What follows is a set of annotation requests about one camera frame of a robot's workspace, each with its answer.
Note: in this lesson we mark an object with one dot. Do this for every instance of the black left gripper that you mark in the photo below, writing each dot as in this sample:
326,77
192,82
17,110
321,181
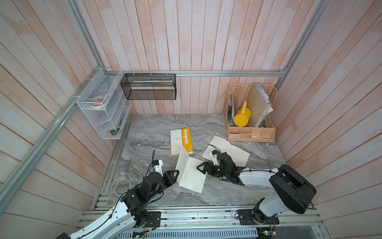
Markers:
169,178

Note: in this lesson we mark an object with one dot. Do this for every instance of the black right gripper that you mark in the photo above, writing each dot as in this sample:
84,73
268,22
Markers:
206,164

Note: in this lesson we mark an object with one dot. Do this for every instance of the white orange Notebook notebook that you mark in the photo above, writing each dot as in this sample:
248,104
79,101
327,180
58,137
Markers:
180,138
189,176

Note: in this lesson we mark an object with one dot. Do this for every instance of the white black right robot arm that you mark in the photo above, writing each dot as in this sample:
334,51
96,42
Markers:
294,192

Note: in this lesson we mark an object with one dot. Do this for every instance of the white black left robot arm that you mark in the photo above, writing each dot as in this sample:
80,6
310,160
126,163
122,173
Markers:
130,210

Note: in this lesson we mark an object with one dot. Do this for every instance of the white tape roll on table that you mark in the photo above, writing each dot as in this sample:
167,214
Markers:
122,186

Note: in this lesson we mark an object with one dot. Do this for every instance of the grey book in organizer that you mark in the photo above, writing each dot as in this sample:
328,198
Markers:
230,112

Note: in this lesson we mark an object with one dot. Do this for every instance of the yellow plastic watering can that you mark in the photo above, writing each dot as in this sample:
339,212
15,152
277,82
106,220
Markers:
242,118

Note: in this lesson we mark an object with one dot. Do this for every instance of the beige plastic desk organizer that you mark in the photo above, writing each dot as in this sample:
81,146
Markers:
266,132

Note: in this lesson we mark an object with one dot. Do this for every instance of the beige folder in organizer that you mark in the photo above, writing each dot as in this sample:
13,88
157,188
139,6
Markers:
260,107

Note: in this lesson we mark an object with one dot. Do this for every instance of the tape roll on shelf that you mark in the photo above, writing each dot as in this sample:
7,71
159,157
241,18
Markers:
99,102

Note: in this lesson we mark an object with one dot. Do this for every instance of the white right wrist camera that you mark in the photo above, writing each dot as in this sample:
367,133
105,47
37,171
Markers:
214,154

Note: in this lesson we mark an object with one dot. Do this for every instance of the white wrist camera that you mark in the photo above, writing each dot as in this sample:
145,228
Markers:
214,154
157,166

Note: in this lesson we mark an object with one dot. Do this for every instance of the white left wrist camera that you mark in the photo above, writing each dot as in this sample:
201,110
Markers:
157,166

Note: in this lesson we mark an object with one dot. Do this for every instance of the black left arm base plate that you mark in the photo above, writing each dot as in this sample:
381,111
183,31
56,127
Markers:
148,219

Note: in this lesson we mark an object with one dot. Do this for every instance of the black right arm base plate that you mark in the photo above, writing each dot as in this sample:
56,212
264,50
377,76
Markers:
255,217

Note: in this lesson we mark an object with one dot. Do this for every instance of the black mesh wall basket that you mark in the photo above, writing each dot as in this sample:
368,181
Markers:
149,86

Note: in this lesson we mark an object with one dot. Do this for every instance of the white wire mesh shelf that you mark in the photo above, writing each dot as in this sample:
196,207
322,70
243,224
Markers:
108,122

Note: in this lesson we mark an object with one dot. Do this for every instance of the horizontal aluminium wall rail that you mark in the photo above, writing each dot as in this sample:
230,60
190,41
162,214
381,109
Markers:
212,73

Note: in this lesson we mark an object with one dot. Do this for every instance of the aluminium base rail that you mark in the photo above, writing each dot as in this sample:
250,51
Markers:
194,217

